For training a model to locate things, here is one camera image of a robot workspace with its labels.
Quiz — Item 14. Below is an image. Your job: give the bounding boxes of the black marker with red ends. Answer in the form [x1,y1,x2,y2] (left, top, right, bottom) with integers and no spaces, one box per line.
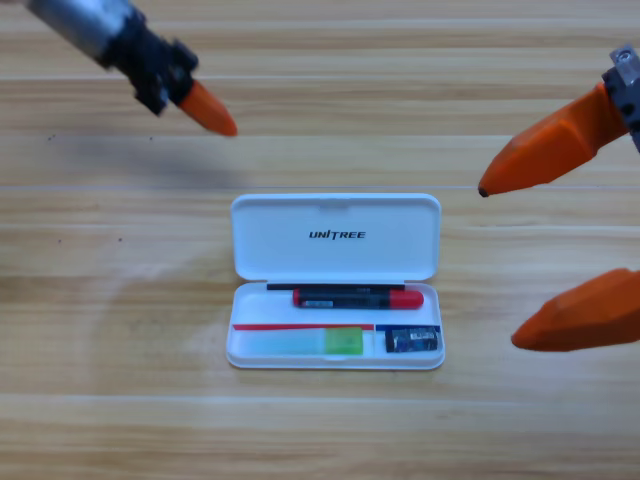
[291,286,426,312]

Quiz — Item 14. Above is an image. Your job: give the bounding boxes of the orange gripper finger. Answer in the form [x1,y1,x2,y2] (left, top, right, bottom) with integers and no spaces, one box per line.
[476,81,630,199]
[510,267,640,353]
[177,79,240,138]

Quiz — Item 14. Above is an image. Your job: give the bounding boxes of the white Unitree pencil case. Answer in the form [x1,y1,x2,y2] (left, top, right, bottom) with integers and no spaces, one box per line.
[225,192,447,372]

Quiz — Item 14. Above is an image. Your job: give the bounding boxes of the green capped glue stick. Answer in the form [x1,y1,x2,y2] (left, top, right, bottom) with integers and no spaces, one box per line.
[243,325,365,358]

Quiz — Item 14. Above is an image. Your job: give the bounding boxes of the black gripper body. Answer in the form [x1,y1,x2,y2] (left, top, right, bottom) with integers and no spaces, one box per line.
[601,44,640,152]
[101,9,201,118]

